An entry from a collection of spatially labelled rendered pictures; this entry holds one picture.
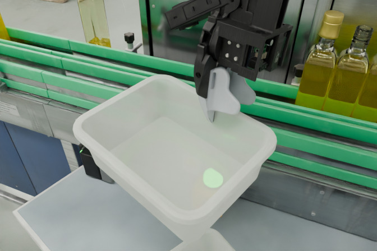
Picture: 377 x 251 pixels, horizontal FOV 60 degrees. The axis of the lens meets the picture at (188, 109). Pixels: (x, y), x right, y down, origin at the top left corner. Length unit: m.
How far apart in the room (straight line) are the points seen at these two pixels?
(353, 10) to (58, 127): 0.78
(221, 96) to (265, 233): 0.42
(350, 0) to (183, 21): 0.46
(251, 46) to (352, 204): 0.47
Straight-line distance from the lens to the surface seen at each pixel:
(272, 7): 0.36
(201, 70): 0.39
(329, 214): 0.78
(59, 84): 0.87
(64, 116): 0.91
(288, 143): 0.68
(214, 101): 0.43
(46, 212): 0.84
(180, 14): 0.44
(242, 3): 0.38
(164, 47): 1.01
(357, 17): 0.82
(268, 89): 0.81
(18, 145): 1.23
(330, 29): 0.67
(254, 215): 0.79
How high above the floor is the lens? 1.40
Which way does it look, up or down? 38 degrees down
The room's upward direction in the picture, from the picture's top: straight up
